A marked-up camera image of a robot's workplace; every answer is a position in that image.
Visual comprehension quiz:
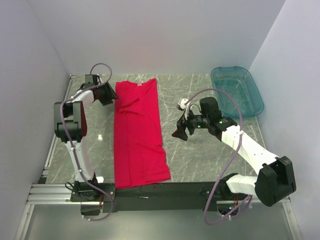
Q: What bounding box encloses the red t shirt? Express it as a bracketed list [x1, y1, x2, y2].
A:
[113, 78, 171, 189]

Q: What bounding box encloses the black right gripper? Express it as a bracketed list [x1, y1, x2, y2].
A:
[172, 107, 210, 141]

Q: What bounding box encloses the teal plastic basin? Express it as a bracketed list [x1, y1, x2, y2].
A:
[210, 66, 265, 119]

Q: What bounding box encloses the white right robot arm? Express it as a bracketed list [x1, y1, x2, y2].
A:
[172, 97, 297, 207]

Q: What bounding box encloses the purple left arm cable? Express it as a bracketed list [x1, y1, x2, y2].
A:
[61, 62, 116, 223]

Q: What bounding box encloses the left aluminium side rail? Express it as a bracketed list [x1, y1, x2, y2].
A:
[42, 74, 76, 176]

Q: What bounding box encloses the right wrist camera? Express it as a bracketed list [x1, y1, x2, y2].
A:
[176, 98, 190, 120]

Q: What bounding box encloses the aluminium frame rail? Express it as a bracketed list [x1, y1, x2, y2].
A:
[26, 181, 76, 206]

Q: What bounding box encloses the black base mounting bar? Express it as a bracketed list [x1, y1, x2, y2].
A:
[70, 182, 214, 216]

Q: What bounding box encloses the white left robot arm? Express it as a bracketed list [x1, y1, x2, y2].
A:
[53, 74, 119, 202]

